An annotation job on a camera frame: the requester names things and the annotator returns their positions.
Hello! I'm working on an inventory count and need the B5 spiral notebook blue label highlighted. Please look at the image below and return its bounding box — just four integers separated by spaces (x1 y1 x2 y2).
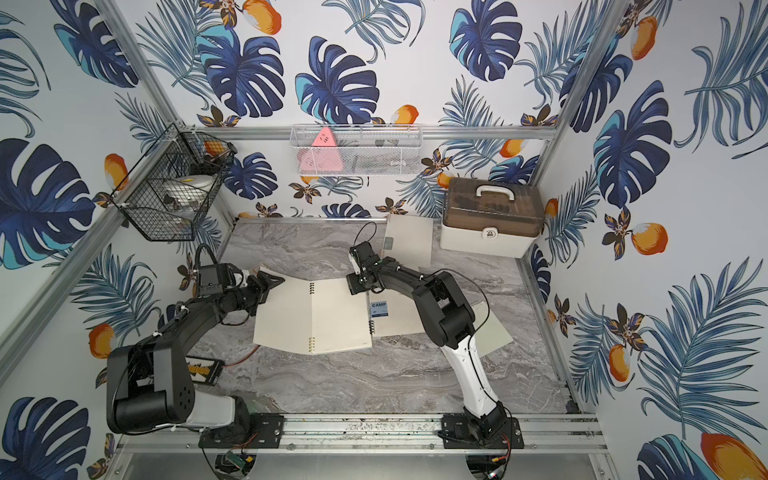
368 290 424 337

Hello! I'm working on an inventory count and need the large cream spiral notebook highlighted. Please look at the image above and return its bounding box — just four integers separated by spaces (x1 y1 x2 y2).
253 268 372 355

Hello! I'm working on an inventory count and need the torn cream page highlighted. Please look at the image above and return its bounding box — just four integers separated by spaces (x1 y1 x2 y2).
472 302 512 357

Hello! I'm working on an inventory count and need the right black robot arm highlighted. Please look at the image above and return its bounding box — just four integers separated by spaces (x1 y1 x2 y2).
347 242 507 438

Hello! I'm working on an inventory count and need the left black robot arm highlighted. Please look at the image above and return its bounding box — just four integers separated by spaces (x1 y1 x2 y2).
106 264 285 443

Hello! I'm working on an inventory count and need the cream notebook green label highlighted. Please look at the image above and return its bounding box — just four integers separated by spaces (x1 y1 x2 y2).
381 215 434 269

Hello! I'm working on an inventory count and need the orange black small tool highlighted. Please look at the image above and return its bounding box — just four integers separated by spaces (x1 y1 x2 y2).
185 356 225 386

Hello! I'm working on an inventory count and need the pink triangle ruler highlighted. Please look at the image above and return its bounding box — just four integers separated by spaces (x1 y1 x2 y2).
297 127 344 175

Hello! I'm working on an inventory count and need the white storage box brown lid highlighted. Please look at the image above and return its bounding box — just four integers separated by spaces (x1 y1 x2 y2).
440 178 544 258

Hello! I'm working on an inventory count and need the clear wall shelf basket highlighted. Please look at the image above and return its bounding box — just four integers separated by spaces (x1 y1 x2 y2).
290 124 423 176

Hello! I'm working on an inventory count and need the black wire basket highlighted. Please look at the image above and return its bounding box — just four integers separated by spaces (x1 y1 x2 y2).
108 124 237 242

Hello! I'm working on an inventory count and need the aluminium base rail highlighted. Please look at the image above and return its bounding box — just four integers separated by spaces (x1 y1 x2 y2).
117 411 608 455

